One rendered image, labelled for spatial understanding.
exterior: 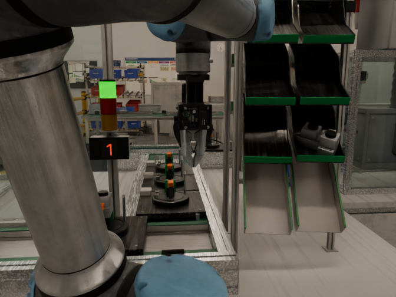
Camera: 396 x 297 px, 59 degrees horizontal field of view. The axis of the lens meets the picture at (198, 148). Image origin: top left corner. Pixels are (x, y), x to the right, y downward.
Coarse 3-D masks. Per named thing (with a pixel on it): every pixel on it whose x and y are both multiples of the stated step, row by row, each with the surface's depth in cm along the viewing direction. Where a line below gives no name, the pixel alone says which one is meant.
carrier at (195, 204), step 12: (144, 192) 137; (156, 192) 131; (168, 192) 129; (180, 192) 135; (192, 192) 141; (144, 204) 127; (156, 204) 126; (168, 204) 124; (180, 204) 125; (192, 204) 127; (156, 216) 119; (168, 216) 119; (180, 216) 120; (192, 216) 120; (204, 216) 121
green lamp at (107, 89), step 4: (100, 84) 106; (104, 84) 105; (108, 84) 105; (112, 84) 106; (100, 88) 106; (104, 88) 105; (108, 88) 106; (112, 88) 106; (100, 92) 106; (104, 92) 106; (108, 92) 106; (112, 92) 106; (100, 96) 107; (104, 96) 106; (108, 96) 106; (112, 96) 107
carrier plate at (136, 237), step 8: (128, 216) 116; (136, 216) 116; (144, 216) 116; (128, 224) 110; (136, 224) 110; (144, 224) 110; (128, 232) 104; (136, 232) 104; (144, 232) 104; (128, 240) 99; (136, 240) 99; (144, 240) 100; (128, 248) 94; (136, 248) 94
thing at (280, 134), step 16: (256, 112) 119; (272, 112) 118; (256, 128) 111; (272, 128) 110; (256, 144) 104; (272, 144) 103; (288, 144) 100; (256, 160) 96; (272, 160) 96; (288, 160) 95
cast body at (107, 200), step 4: (100, 192) 101; (104, 192) 101; (108, 192) 104; (100, 196) 101; (104, 196) 101; (108, 196) 101; (100, 200) 100; (104, 200) 101; (108, 200) 101; (112, 200) 105; (104, 204) 101; (108, 204) 101; (112, 204) 105; (104, 208) 100; (108, 208) 100; (112, 208) 105; (104, 212) 100; (108, 212) 100; (104, 216) 100; (108, 216) 100
